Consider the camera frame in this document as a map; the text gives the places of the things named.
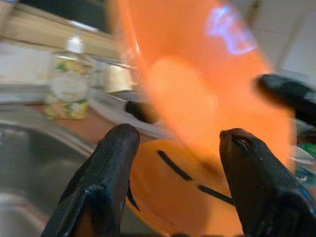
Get plain orange plastic plate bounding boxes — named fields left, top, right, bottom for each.
left=118, top=0, right=298, bottom=173

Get clear soap pump bottle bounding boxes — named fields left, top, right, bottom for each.
left=43, top=34, right=96, bottom=121

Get stainless steel double sink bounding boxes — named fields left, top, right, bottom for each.
left=0, top=106, right=104, bottom=237

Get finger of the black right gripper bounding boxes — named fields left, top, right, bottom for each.
left=254, top=74, right=316, bottom=126

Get teal plate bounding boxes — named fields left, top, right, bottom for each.
left=296, top=140, right=316, bottom=185

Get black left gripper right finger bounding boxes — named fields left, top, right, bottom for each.
left=219, top=127, right=316, bottom=237

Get orange plate with black stripe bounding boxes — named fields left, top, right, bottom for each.
left=128, top=139, right=245, bottom=237

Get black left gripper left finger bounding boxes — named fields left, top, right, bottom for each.
left=40, top=123, right=141, bottom=237

